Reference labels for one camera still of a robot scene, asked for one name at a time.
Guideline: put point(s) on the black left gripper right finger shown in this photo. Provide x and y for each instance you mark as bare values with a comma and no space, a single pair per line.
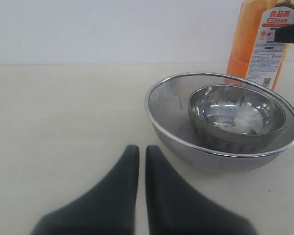
176,208

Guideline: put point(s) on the orange dish soap pump bottle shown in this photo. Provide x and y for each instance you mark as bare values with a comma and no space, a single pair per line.
255,55

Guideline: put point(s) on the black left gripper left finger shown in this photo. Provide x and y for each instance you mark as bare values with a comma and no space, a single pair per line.
106,209

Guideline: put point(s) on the small stainless steel bowl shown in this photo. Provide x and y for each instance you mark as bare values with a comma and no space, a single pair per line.
235,119

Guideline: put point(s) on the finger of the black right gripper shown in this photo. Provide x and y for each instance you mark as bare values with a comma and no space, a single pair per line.
285,34

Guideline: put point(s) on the steel mesh colander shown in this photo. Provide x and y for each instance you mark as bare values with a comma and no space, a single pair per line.
166,105

